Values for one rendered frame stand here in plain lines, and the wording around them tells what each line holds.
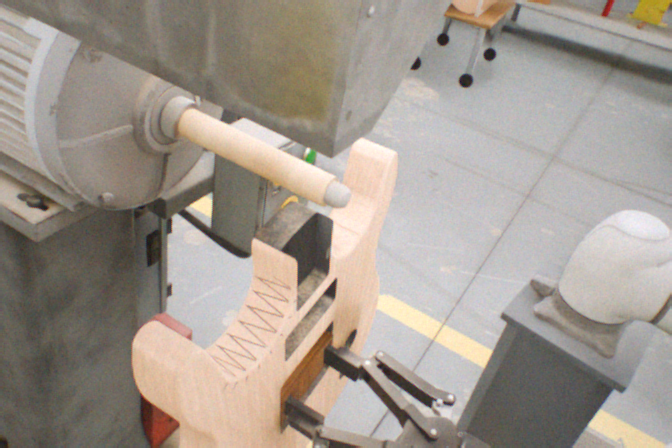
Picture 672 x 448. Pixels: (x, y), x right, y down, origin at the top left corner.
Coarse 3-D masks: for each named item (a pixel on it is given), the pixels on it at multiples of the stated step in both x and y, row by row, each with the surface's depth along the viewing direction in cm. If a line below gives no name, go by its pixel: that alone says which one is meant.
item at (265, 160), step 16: (192, 112) 61; (192, 128) 60; (208, 128) 60; (224, 128) 60; (208, 144) 60; (224, 144) 59; (240, 144) 58; (256, 144) 58; (240, 160) 59; (256, 160) 58; (272, 160) 57; (288, 160) 57; (272, 176) 57; (288, 176) 56; (304, 176) 56; (320, 176) 56; (304, 192) 56; (320, 192) 55
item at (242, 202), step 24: (240, 120) 92; (288, 144) 90; (216, 168) 92; (240, 168) 89; (216, 192) 94; (240, 192) 91; (264, 192) 90; (288, 192) 96; (192, 216) 101; (216, 216) 97; (240, 216) 94; (264, 216) 93; (216, 240) 103; (240, 240) 97
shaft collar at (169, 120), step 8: (168, 104) 61; (176, 104) 61; (184, 104) 61; (192, 104) 62; (168, 112) 61; (176, 112) 60; (184, 112) 61; (160, 120) 61; (168, 120) 61; (176, 120) 61; (168, 128) 61; (176, 128) 61; (168, 136) 63; (176, 136) 62
